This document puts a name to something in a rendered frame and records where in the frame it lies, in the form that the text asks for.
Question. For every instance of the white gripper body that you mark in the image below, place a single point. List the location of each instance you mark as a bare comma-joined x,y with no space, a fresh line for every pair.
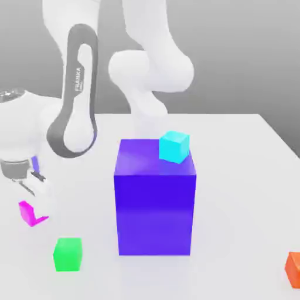
43,194

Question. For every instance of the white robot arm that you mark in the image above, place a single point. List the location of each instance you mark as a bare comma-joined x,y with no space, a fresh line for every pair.
161,58

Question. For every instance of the large purple box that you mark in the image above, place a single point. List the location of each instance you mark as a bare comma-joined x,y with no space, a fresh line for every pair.
154,211

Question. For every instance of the small magenta cube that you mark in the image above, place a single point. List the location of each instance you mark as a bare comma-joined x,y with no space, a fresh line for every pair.
26,212

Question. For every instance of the small green cube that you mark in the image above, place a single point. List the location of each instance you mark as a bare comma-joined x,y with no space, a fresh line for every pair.
67,255

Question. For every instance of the small cyan cube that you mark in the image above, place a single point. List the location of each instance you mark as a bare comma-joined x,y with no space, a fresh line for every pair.
174,146

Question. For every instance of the small orange cube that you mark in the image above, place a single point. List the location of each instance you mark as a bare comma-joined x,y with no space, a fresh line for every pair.
294,269

